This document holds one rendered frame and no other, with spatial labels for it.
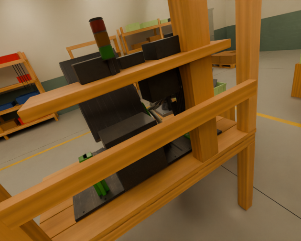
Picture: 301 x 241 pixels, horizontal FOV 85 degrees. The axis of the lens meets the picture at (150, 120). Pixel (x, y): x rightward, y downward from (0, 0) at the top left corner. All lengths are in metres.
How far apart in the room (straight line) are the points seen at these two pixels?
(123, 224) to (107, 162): 0.42
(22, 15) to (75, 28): 1.40
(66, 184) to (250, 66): 1.11
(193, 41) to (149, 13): 6.70
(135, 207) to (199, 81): 0.73
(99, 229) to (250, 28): 1.29
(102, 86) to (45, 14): 6.18
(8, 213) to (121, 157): 0.39
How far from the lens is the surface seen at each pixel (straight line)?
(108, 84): 0.60
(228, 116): 2.25
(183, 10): 0.81
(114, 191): 1.07
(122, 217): 0.97
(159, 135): 0.73
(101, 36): 0.66
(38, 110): 0.59
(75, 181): 0.70
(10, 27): 6.76
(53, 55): 6.58
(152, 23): 6.85
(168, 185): 1.00
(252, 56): 1.17
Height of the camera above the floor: 1.63
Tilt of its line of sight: 26 degrees down
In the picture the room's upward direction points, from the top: 16 degrees counter-clockwise
